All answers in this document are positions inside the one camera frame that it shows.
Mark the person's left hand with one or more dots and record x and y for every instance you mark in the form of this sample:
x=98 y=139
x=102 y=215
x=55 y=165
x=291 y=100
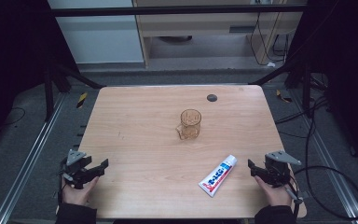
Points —
x=79 y=194

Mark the small white plug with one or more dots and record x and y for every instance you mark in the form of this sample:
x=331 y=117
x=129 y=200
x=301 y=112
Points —
x=271 y=64

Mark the light wooden desk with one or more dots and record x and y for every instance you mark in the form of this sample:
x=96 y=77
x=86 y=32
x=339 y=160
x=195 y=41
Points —
x=199 y=25

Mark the person's right hand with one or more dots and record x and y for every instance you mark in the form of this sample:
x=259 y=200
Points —
x=275 y=196

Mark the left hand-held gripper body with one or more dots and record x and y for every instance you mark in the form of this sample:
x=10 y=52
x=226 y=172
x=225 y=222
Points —
x=76 y=174

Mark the white cabinet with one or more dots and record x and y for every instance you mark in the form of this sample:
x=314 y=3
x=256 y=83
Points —
x=99 y=37

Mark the aluminium floor rail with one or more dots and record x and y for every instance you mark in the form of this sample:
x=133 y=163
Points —
x=28 y=158
x=326 y=161

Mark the round dark table grommet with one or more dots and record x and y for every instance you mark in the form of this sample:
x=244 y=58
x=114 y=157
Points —
x=212 y=98

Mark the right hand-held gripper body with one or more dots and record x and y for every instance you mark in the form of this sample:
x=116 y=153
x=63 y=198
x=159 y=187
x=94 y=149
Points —
x=278 y=169

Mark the black curtain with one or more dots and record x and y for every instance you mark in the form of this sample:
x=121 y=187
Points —
x=12 y=62
x=348 y=62

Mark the black metal stand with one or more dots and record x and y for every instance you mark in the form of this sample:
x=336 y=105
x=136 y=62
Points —
x=48 y=93
x=306 y=87

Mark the white toothpaste tube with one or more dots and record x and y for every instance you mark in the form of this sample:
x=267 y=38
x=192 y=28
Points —
x=218 y=175

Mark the black horizontal frame bar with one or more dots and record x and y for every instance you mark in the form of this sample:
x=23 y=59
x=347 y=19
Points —
x=167 y=10

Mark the clear amber glass cup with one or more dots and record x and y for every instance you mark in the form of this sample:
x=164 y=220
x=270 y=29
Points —
x=189 y=126

